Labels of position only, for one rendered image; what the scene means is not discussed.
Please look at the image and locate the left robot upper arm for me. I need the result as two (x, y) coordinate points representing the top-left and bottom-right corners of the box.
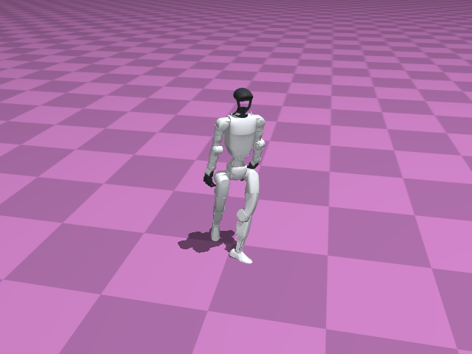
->
(254, 114), (266, 150)

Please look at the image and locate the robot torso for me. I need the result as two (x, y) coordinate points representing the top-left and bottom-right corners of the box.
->
(224, 112), (257, 181)

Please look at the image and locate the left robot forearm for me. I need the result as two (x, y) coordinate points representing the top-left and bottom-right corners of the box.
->
(250, 147), (264, 166)

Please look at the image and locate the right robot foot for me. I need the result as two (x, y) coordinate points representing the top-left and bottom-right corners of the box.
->
(211, 221), (220, 241)

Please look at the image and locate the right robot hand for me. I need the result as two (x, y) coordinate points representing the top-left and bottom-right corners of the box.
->
(204, 171), (216, 187)

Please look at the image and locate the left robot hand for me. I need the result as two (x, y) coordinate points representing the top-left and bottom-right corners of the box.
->
(241, 162), (258, 181)

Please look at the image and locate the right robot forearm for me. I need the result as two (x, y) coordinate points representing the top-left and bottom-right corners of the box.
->
(205, 145), (219, 176)

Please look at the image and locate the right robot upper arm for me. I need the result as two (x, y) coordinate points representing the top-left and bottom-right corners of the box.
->
(212, 117), (230, 154)

